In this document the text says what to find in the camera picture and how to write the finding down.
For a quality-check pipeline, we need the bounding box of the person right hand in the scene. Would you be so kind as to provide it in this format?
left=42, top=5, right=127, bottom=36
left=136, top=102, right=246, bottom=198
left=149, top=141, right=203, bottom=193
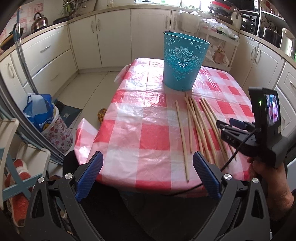
left=247, top=157, right=295, bottom=220

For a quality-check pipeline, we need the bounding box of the yellow patterned slipper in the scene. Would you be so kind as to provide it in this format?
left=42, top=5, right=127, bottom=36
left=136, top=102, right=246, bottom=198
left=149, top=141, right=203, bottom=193
left=97, top=108, right=107, bottom=124

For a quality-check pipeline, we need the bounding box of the red white checkered tablecloth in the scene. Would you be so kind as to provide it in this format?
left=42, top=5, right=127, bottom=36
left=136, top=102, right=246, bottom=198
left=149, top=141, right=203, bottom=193
left=74, top=58, right=255, bottom=196

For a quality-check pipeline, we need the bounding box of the white rolling storage cart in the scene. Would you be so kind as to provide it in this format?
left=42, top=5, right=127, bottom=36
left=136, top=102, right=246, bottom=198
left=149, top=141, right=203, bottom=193
left=198, top=18, right=239, bottom=72

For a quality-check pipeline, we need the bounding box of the blue plastic bag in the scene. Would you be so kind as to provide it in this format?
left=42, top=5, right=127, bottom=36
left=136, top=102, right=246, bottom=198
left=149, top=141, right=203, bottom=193
left=23, top=94, right=54, bottom=132

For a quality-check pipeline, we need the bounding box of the white electric kettle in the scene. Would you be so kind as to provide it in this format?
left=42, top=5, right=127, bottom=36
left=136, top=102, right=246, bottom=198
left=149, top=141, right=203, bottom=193
left=280, top=28, right=294, bottom=57

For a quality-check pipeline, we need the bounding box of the black toaster oven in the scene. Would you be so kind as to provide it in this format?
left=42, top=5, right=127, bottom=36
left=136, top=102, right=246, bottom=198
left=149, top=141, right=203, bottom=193
left=240, top=10, right=259, bottom=35

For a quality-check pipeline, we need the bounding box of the stainless steel kettle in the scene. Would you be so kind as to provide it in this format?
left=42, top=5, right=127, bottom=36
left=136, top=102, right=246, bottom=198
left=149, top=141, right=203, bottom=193
left=31, top=12, right=49, bottom=33

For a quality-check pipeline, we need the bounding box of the gripper mounted camera box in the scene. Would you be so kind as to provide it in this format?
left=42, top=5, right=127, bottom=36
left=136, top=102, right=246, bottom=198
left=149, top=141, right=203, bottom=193
left=248, top=87, right=281, bottom=145

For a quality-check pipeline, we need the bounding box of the mop handle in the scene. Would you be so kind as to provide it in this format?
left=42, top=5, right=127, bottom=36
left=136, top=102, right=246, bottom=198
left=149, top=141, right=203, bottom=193
left=13, top=7, right=39, bottom=94

